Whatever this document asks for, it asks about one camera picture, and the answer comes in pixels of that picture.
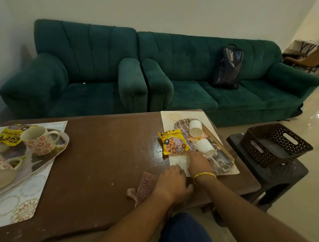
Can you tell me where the brown perforated plastic basket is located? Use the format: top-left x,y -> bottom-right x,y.
240,123 -> 314,168

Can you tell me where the person's right hand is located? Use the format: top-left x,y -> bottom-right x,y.
187,150 -> 216,177

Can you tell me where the person's left forearm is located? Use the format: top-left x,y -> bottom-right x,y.
98,191 -> 175,242

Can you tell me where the grey patterned serving tray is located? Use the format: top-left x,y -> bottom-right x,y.
0,128 -> 70,196
173,119 -> 235,175

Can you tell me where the green velvet armchair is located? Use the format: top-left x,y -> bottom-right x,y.
0,19 -> 149,119

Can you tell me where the wooden chair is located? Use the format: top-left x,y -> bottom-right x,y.
283,47 -> 319,74

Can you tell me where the white cup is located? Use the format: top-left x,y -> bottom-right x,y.
188,120 -> 204,138
195,139 -> 217,159

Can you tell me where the cream patterned placemat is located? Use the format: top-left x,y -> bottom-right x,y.
0,121 -> 68,227
161,110 -> 240,177

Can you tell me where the green velvet sofa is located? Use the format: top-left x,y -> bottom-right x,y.
137,31 -> 319,128

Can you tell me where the person's right forearm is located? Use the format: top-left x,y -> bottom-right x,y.
194,175 -> 309,242

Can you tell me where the person's blue jeans leg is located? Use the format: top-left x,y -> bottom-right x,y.
159,212 -> 213,242

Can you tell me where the yellow snack packet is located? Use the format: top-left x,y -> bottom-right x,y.
0,124 -> 38,153
158,129 -> 190,156

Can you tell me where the floral cream mug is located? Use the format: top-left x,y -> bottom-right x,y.
20,126 -> 62,156
0,157 -> 23,172

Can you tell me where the gold bangle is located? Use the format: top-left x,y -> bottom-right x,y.
193,172 -> 217,185

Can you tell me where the dark plastic stool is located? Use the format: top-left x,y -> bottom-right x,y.
226,133 -> 310,212

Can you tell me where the red checked cloth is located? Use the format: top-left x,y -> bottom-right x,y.
127,172 -> 161,208

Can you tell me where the person's left hand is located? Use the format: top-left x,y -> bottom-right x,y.
153,164 -> 194,203

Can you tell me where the black backpack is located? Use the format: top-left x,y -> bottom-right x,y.
211,44 -> 244,90

